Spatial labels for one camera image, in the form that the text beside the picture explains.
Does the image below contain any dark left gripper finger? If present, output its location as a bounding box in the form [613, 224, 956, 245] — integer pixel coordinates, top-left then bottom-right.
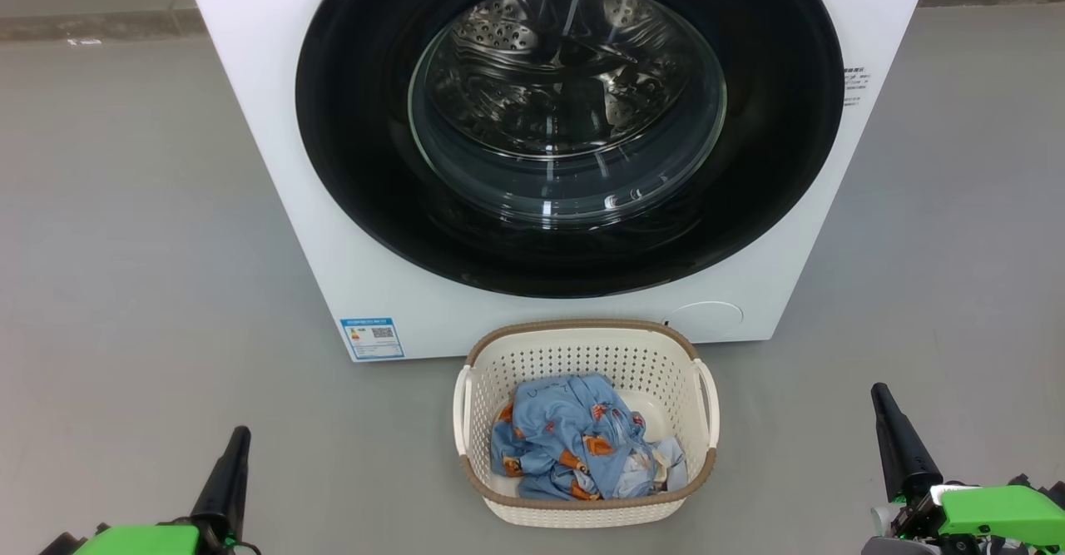
[190, 426, 252, 544]

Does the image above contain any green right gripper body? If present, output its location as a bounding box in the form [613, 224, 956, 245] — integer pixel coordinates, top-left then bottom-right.
[861, 473, 1065, 555]

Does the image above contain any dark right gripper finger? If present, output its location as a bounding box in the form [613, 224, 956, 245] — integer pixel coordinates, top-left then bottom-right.
[870, 383, 944, 503]

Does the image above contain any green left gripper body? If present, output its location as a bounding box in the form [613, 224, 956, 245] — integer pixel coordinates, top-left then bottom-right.
[39, 520, 259, 555]

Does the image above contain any light blue cream-lined garment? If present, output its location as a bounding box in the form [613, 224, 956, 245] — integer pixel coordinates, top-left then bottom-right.
[620, 437, 690, 493]

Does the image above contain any blue cartoon print garment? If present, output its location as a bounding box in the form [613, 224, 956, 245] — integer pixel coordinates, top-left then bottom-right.
[489, 374, 690, 502]

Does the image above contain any round black glass washer door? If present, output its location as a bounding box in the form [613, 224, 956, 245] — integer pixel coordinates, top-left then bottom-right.
[295, 0, 845, 299]

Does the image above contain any white front-load washing machine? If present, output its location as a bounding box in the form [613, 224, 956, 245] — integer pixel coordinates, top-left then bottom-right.
[177, 0, 937, 363]

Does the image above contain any blue energy label sticker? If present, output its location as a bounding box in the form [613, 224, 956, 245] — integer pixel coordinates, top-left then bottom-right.
[339, 317, 405, 362]

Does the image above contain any round white filter cover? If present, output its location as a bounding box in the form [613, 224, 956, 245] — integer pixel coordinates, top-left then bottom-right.
[666, 301, 744, 344]

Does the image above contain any cream perforated plastic laundry basket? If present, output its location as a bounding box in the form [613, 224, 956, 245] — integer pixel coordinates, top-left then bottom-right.
[453, 319, 721, 529]

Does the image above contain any black text instruction sticker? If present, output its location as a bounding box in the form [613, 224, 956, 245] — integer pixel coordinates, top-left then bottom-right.
[842, 64, 874, 107]

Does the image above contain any perforated stainless steel drum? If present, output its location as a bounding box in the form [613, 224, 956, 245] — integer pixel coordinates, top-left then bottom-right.
[433, 0, 708, 156]

